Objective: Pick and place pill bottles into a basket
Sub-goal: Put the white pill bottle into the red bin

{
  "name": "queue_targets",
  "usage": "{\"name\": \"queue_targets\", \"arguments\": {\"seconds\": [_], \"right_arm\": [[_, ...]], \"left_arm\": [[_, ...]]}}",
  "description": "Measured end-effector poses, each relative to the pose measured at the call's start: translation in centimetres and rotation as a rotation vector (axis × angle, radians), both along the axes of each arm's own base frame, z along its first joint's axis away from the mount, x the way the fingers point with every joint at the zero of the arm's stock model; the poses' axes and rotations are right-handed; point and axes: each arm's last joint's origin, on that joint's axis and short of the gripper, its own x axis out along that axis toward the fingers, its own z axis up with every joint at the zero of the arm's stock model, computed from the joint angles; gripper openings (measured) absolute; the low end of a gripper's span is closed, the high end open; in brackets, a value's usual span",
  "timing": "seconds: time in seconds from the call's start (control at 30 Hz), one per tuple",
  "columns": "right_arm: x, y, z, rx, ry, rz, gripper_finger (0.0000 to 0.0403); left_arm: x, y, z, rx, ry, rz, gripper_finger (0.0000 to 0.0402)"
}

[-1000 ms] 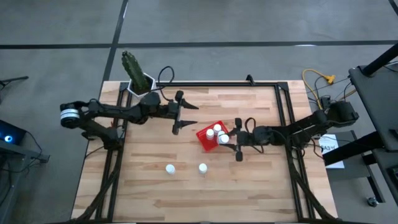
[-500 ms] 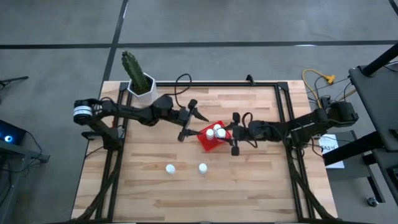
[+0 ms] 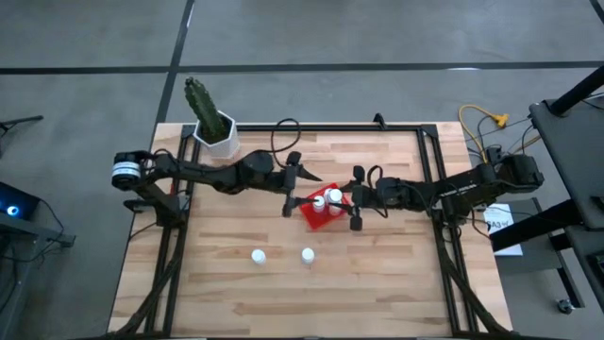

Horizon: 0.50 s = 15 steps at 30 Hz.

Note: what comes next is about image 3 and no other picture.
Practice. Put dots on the black power adapter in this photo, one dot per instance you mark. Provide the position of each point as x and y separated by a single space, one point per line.
494 153

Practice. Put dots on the white paper sheet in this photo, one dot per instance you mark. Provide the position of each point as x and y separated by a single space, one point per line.
507 236

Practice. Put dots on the green cactus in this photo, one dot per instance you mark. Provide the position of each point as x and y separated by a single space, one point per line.
203 106

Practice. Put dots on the red plastic basket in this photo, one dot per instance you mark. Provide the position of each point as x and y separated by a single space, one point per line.
312 221

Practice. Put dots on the black tripod leg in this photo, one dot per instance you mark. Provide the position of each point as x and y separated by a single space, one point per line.
21 121

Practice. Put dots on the black clamp bracket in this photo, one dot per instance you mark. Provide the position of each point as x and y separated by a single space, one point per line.
380 123

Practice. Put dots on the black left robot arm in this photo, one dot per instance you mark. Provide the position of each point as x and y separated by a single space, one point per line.
212 172

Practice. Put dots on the black side table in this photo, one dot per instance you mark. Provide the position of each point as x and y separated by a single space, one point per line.
575 156

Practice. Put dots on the white hexagonal plant pot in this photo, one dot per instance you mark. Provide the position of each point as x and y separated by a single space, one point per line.
226 146

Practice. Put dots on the black computer with blue light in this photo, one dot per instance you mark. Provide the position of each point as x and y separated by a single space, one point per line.
23 200

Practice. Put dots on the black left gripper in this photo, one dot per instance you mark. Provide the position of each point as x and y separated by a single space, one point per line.
289 189

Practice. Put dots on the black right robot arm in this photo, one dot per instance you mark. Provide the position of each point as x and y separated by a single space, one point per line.
472 186

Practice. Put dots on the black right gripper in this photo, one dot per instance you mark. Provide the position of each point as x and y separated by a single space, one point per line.
363 196

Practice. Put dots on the black equipment stand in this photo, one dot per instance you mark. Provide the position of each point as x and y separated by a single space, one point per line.
47 236

